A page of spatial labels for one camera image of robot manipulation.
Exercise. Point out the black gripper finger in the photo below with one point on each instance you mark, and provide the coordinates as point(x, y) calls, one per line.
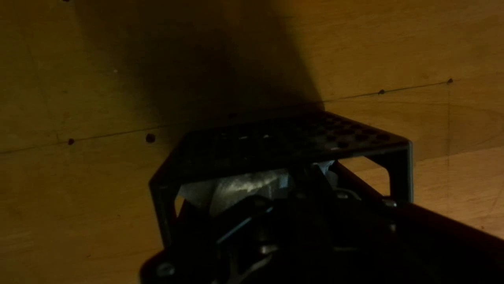
point(311, 183)

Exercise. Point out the black plastic crate box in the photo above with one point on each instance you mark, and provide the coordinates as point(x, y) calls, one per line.
point(275, 144)

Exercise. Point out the light grey cloth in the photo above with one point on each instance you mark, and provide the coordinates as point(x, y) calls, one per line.
point(220, 194)

